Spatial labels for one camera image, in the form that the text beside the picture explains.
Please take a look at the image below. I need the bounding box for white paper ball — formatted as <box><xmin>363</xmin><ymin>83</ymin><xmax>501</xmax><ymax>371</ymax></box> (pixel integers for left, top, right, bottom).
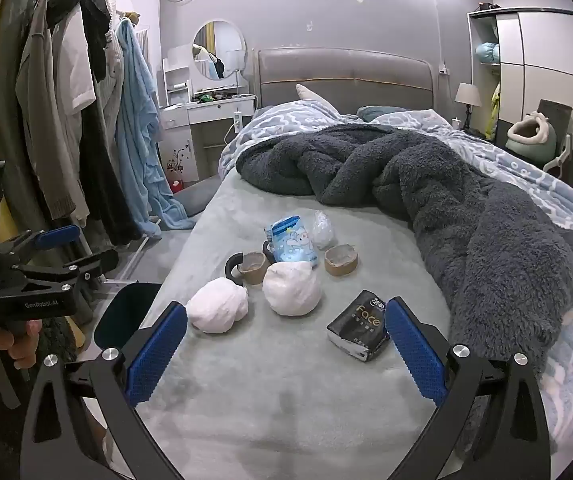
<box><xmin>185</xmin><ymin>277</ymin><xmax>250</xmax><ymax>334</ymax></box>
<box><xmin>262</xmin><ymin>261</ymin><xmax>323</xmax><ymax>317</ymax></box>

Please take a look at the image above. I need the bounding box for white pillow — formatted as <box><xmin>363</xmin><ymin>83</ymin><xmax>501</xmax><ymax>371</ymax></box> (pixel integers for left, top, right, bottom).
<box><xmin>295</xmin><ymin>84</ymin><xmax>337</xmax><ymax>111</ymax></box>

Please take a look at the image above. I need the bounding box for dark board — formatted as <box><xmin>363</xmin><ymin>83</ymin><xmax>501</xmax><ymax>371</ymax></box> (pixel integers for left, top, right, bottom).
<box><xmin>536</xmin><ymin>100</ymin><xmax>572</xmax><ymax>136</ymax></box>

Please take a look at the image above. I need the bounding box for blue tissue packet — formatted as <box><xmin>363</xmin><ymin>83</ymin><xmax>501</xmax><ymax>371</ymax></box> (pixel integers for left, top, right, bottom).
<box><xmin>264</xmin><ymin>215</ymin><xmax>318</xmax><ymax>267</ymax></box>

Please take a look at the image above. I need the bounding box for light blue robe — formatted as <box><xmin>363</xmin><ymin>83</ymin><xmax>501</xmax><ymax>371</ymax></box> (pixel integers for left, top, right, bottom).
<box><xmin>115</xmin><ymin>19</ymin><xmax>197</xmax><ymax>238</ymax></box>

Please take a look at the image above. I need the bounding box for grey-green knit sweater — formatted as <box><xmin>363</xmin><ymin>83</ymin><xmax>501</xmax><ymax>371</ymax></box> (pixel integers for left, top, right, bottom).
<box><xmin>15</xmin><ymin>0</ymin><xmax>91</xmax><ymax>222</ymax></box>

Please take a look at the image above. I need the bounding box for white clothes rack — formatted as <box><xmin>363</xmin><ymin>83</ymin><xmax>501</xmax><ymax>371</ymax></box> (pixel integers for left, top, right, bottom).
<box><xmin>79</xmin><ymin>237</ymin><xmax>163</xmax><ymax>301</ymax></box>

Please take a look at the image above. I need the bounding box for black hanging garment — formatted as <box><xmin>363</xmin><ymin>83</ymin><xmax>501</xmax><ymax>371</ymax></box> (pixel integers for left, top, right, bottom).
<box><xmin>46</xmin><ymin>0</ymin><xmax>142</xmax><ymax>247</ymax></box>

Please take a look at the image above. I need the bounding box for white shirt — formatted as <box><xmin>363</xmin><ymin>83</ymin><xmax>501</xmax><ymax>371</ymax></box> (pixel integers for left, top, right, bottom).
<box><xmin>51</xmin><ymin>10</ymin><xmax>98</xmax><ymax>117</ymax></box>

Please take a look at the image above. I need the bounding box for dark teal trash bin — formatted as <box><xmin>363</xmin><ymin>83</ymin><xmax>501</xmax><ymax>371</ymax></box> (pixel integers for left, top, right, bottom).
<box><xmin>94</xmin><ymin>282</ymin><xmax>163</xmax><ymax>356</ymax></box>

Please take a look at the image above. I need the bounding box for blue patterned duvet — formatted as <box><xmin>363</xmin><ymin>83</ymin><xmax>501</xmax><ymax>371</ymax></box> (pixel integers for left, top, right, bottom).
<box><xmin>219</xmin><ymin>101</ymin><xmax>573</xmax><ymax>456</ymax></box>

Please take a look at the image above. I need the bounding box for black tissue packet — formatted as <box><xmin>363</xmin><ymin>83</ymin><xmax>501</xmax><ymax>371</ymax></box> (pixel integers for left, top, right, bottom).
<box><xmin>326</xmin><ymin>290</ymin><xmax>392</xmax><ymax>363</ymax></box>

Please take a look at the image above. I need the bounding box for clear plastic bag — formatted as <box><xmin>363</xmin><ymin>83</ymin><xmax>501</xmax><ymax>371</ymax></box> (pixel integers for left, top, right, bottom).
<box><xmin>306</xmin><ymin>209</ymin><xmax>336</xmax><ymax>251</ymax></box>

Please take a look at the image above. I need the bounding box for person's left hand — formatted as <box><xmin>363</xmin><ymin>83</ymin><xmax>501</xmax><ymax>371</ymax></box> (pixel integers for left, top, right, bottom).
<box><xmin>0</xmin><ymin>317</ymin><xmax>43</xmax><ymax>406</ymax></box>

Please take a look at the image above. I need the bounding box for grey padded headboard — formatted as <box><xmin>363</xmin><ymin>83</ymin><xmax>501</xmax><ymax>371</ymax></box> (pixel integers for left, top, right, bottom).
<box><xmin>255</xmin><ymin>47</ymin><xmax>434</xmax><ymax>113</ymax></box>

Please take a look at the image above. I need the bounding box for bed with grey sheet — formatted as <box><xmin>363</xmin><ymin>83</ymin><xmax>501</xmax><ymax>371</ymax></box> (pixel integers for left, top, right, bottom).
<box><xmin>131</xmin><ymin>175</ymin><xmax>567</xmax><ymax>480</ymax></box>

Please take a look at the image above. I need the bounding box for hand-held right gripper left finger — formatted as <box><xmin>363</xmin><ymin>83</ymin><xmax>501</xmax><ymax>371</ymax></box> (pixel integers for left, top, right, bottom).
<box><xmin>19</xmin><ymin>301</ymin><xmax>190</xmax><ymax>480</ymax></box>

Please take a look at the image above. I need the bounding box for white vanity table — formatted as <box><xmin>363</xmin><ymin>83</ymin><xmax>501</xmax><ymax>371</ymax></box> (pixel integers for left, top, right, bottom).
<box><xmin>159</xmin><ymin>44</ymin><xmax>257</xmax><ymax>183</ymax></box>

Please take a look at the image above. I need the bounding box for teal pillow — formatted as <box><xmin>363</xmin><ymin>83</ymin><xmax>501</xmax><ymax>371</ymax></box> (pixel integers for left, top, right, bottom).
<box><xmin>356</xmin><ymin>105</ymin><xmax>407</xmax><ymax>123</ymax></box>

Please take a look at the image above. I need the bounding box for cardboard tape roll core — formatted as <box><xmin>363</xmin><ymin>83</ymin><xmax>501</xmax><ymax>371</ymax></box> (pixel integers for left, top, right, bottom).
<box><xmin>238</xmin><ymin>251</ymin><xmax>268</xmax><ymax>287</ymax></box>
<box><xmin>324</xmin><ymin>244</ymin><xmax>359</xmax><ymax>277</ymax></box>

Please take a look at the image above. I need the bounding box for round mirror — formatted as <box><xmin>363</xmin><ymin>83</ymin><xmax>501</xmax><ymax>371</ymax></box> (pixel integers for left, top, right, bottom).
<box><xmin>193</xmin><ymin>20</ymin><xmax>247</xmax><ymax>81</ymax></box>

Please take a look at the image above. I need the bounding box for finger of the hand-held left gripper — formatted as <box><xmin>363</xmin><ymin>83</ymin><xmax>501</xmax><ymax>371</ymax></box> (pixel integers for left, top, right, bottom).
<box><xmin>20</xmin><ymin>249</ymin><xmax>120</xmax><ymax>287</ymax></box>
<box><xmin>0</xmin><ymin>225</ymin><xmax>82</xmax><ymax>264</ymax></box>

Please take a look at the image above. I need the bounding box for bedside table lamp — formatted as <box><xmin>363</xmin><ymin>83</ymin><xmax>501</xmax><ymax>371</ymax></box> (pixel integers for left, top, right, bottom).
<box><xmin>455</xmin><ymin>82</ymin><xmax>482</xmax><ymax>131</ymax></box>

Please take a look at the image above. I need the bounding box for plush pet bed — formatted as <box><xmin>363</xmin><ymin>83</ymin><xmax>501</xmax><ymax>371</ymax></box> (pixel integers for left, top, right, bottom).
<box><xmin>506</xmin><ymin>112</ymin><xmax>558</xmax><ymax>158</ymax></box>

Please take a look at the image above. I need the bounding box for dark grey fleece blanket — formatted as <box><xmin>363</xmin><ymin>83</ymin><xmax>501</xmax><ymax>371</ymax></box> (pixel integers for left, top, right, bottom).
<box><xmin>235</xmin><ymin>124</ymin><xmax>573</xmax><ymax>376</ymax></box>

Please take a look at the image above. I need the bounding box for yellow-green cloth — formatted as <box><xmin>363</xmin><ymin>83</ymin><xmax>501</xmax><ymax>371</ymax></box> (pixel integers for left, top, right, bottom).
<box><xmin>485</xmin><ymin>82</ymin><xmax>501</xmax><ymax>140</ymax></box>

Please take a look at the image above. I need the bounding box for white and grey wardrobe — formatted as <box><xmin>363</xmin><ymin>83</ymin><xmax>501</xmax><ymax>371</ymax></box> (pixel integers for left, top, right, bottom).
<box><xmin>467</xmin><ymin>7</ymin><xmax>573</xmax><ymax>166</ymax></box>

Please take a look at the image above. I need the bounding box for black tape roll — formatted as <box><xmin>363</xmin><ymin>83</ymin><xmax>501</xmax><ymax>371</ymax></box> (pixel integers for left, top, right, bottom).
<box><xmin>225</xmin><ymin>252</ymin><xmax>245</xmax><ymax>281</ymax></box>

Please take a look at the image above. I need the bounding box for beige striped sweater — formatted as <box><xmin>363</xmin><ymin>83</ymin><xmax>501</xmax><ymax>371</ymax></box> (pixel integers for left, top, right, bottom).
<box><xmin>99</xmin><ymin>25</ymin><xmax>126</xmax><ymax>147</ymax></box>

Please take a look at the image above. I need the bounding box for dark grey curtain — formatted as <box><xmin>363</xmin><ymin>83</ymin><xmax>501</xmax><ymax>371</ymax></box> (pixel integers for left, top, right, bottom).
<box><xmin>0</xmin><ymin>0</ymin><xmax>34</xmax><ymax>241</ymax></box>

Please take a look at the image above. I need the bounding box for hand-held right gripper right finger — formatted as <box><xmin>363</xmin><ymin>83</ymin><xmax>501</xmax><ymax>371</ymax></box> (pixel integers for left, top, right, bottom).
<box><xmin>383</xmin><ymin>296</ymin><xmax>554</xmax><ymax>480</ymax></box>

